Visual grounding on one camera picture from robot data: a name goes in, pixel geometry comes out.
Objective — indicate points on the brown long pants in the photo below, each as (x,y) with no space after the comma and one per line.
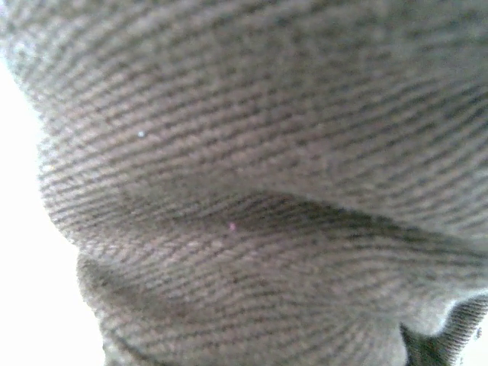
(244,152)

